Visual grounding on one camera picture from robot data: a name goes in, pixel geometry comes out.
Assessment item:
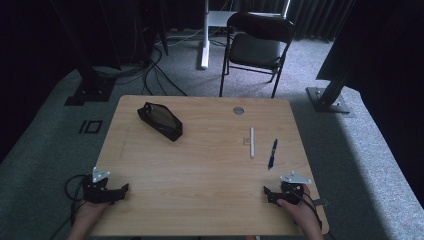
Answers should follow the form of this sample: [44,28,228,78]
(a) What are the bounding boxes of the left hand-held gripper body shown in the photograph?
[82,166,115,205]

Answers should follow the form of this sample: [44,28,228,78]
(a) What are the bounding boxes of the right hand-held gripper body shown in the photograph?
[279,171,313,205]

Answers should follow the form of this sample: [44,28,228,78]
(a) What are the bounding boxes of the white pen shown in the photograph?
[249,126,256,159]

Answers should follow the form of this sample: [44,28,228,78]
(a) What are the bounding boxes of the black pencil case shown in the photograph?
[136,101,184,142]

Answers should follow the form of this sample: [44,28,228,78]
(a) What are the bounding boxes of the person's right hand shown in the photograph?
[276,184,320,228]

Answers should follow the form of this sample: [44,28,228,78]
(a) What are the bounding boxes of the person's left hand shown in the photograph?
[73,201,110,232]

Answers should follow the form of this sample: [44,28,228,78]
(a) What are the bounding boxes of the black stand with metal base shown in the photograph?
[305,0,356,118]

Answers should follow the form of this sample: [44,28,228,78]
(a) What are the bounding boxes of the black folding chair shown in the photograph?
[218,12,297,99]

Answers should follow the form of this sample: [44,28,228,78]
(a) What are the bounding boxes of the dark curtain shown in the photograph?
[233,0,355,43]

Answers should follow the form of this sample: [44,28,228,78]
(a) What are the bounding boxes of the right hand-held gripper cable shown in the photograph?
[297,190,324,231]

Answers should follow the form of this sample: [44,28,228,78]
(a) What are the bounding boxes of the hand-held gripper cable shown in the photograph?
[297,190,324,231]
[49,173,90,240]

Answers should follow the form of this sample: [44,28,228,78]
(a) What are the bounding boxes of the left hand-held gripper cable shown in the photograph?
[49,173,90,240]

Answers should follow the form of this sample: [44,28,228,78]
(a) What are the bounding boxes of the black floor cables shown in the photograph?
[93,29,188,98]

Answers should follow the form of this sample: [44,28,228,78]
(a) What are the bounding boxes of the white floor cable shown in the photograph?
[155,27,205,48]

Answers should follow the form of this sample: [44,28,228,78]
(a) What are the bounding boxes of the white desk frame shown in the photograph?
[199,0,292,70]

